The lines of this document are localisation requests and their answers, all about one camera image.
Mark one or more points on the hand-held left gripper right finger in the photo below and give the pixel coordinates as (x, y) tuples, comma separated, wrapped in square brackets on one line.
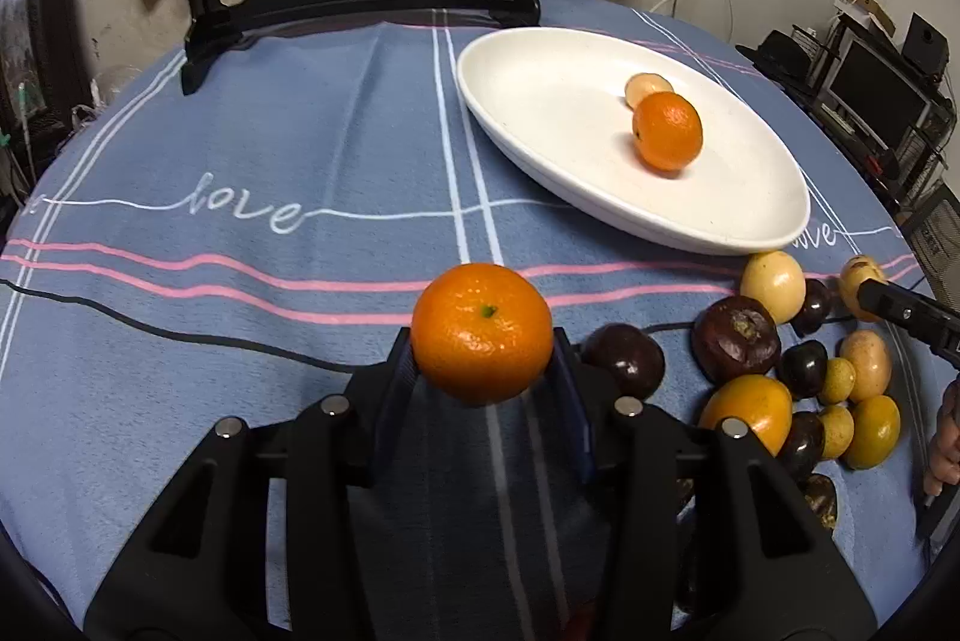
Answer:
[(571, 397)]

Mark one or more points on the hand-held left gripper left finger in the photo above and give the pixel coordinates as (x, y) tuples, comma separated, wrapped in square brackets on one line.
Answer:
[(401, 371)]

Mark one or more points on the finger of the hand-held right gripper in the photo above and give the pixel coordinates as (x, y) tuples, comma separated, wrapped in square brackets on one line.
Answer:
[(904, 311)]

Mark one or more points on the yellow spotted fruit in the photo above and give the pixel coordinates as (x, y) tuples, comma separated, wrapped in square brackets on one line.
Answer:
[(851, 288)]

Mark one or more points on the beige oval fruit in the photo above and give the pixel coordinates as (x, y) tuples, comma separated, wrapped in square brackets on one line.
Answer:
[(870, 363)]

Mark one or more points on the large dark purple mangosteen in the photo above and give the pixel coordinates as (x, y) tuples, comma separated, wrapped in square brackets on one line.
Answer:
[(735, 337), (622, 360)]

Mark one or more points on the mandarin orange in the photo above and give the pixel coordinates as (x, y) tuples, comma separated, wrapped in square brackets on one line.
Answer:
[(667, 132), (480, 333)]

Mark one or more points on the white oval plate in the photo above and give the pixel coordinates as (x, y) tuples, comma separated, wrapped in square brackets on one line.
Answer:
[(555, 108)]

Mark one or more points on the small beige fruit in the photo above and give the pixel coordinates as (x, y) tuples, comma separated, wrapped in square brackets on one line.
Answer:
[(645, 86)]

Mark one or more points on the person's right hand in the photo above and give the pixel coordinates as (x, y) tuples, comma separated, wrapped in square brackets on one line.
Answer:
[(946, 438)]

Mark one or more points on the blue striped tablecloth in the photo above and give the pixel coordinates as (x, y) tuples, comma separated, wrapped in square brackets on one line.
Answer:
[(225, 326)]

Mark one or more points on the black computer monitor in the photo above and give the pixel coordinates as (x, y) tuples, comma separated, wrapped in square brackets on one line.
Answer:
[(877, 89)]

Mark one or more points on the small black speaker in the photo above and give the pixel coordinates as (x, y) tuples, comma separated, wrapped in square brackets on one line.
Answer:
[(924, 44)]

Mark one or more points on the black hat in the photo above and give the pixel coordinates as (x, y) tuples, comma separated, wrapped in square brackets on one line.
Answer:
[(780, 54)]

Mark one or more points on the cardboard box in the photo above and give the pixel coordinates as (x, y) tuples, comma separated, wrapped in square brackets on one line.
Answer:
[(870, 7)]

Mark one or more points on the dark wooden cabinet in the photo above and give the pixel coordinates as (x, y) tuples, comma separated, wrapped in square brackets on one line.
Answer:
[(45, 48)]

